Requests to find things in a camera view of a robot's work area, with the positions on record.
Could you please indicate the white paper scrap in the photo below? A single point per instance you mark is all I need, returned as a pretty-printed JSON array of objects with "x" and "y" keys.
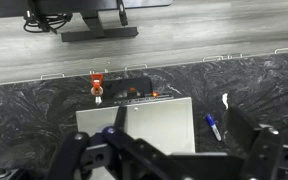
[{"x": 225, "y": 100}]

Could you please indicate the black desk top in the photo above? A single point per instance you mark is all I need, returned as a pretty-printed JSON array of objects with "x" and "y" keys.
[{"x": 67, "y": 5}]

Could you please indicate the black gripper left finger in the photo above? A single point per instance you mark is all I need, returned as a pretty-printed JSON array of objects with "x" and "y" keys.
[{"x": 74, "y": 156}]

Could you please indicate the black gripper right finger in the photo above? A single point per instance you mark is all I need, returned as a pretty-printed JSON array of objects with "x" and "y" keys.
[{"x": 267, "y": 156}]

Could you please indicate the black monitor stand base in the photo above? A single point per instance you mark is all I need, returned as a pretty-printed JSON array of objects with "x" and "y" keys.
[{"x": 99, "y": 34}]

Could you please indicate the blue marker pen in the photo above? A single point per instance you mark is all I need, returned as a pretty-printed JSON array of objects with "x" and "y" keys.
[{"x": 212, "y": 124}]

